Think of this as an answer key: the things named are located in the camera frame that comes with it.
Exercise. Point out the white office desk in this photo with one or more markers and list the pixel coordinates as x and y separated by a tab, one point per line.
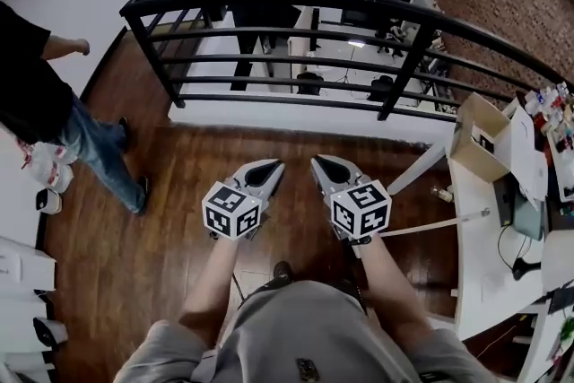
301	42

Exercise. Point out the person's right forearm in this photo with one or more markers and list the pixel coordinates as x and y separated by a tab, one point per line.
390	291

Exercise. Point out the clear water jug red label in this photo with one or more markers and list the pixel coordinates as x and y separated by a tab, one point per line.
58	179
42	157

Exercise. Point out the open cardboard box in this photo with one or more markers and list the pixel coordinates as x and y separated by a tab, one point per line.
475	152

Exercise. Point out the black barcode scanner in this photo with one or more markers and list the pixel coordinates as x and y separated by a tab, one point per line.
522	271

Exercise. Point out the dark clip-on device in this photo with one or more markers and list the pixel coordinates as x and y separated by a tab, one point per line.
307	370

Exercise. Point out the white narrow side table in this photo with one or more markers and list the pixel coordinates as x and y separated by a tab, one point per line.
562	166

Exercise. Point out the black office chair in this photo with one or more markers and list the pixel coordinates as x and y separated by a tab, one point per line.
309	89
382	92

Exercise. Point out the small glass bottle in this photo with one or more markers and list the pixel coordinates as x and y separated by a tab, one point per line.
443	194

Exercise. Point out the person's left forearm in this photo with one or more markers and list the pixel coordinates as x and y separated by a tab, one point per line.
206	296

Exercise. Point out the grey waste bin black liner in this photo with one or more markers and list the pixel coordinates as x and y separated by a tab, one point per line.
58	329

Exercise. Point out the grey-green flat pouch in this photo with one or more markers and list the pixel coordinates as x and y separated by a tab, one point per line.
529	220

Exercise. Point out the white shelf unit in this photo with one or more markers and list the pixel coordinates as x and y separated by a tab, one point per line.
538	341

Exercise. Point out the black metal railing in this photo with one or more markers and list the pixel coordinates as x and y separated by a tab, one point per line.
402	72

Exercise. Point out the person's left shoe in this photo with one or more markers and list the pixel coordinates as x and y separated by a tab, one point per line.
282	271

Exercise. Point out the small white bin black liner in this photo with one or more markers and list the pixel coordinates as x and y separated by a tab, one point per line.
53	204

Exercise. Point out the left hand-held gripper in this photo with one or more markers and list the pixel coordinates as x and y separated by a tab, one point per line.
231	213

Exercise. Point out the person's grey shirt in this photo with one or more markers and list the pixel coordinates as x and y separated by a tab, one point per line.
305	327

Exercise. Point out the group of small bottles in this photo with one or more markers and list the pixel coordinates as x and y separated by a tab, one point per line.
549	103

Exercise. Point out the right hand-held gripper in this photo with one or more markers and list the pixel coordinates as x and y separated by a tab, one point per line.
361	208

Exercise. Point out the white water dispenser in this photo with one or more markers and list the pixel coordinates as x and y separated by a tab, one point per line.
31	264

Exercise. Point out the dark grey device box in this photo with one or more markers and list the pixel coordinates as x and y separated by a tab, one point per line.
504	202

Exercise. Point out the light wooden desk white legs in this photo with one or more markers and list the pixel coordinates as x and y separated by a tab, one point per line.
27	365

